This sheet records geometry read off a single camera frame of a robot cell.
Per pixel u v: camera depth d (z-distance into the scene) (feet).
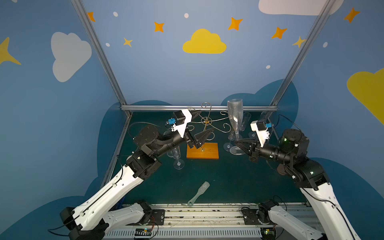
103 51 2.81
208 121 2.46
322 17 2.38
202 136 1.46
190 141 1.45
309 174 1.34
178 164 3.05
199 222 2.41
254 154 1.68
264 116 2.97
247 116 2.92
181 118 1.29
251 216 2.46
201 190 2.69
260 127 1.67
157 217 2.42
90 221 1.22
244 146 1.88
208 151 3.23
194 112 1.64
